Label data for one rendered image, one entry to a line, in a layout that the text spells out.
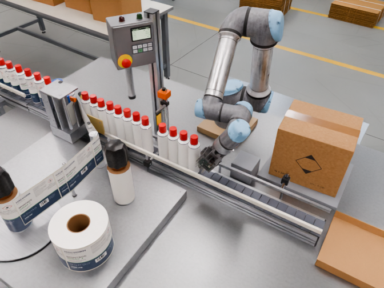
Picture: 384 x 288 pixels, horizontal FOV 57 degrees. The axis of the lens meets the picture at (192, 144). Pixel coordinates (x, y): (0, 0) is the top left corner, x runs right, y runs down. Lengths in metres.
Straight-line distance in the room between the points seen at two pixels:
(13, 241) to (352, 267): 1.25
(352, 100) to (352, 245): 2.52
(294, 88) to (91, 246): 3.04
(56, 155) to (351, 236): 1.33
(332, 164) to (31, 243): 1.19
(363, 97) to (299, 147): 2.55
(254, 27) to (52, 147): 1.08
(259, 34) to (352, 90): 2.69
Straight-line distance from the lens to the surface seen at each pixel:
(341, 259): 1.49
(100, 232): 1.25
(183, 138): 1.47
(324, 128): 1.53
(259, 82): 1.65
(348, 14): 5.65
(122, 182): 1.38
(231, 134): 1.26
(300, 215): 1.50
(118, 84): 2.30
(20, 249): 1.47
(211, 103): 1.36
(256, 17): 1.47
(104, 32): 3.11
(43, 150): 1.83
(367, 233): 1.60
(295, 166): 1.58
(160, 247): 1.41
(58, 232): 1.29
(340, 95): 3.93
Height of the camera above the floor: 2.03
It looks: 42 degrees down
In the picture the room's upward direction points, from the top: straight up
